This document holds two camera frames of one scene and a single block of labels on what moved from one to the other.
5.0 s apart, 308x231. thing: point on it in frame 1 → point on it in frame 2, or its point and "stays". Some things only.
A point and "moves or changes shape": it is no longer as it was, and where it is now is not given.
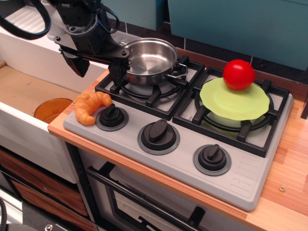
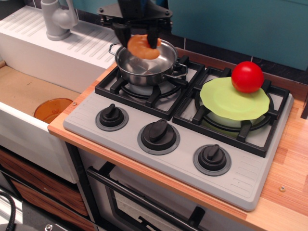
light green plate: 238,105 stays
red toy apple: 238,74 moves or changes shape
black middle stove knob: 158,138 stays
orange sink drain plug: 48,109 stays
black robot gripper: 93,41 → 139,19
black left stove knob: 111,119 stays
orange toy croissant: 86,104 → 138,44
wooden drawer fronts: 48,190 stays
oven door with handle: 123,200 stays
